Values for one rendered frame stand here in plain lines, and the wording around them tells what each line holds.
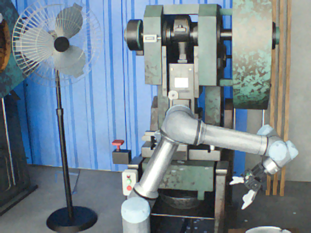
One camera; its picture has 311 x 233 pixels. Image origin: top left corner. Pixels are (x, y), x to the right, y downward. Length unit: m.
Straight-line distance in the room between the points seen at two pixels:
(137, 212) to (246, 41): 0.88
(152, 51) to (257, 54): 0.62
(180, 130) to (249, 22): 0.62
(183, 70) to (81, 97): 1.72
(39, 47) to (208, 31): 1.06
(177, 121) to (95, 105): 2.23
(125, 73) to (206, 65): 1.53
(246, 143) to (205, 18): 0.82
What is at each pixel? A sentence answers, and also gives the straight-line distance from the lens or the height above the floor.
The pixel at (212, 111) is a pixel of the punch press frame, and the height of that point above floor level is 0.85.
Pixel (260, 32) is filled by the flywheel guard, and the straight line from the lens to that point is 1.79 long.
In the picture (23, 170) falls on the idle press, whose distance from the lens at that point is 3.51.
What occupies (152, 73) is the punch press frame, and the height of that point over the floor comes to 1.12.
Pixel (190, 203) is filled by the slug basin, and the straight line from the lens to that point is 2.32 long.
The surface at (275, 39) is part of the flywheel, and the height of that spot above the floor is 1.31.
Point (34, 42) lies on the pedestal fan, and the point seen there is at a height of 1.31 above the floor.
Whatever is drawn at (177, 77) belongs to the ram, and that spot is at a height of 1.09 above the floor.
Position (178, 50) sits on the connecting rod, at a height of 1.24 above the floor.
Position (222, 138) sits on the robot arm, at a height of 0.97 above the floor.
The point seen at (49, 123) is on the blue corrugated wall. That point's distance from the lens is 3.89.
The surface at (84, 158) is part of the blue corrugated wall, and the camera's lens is 3.87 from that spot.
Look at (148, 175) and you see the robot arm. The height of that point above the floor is 0.77.
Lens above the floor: 1.41
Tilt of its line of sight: 16 degrees down
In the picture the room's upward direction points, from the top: 1 degrees counter-clockwise
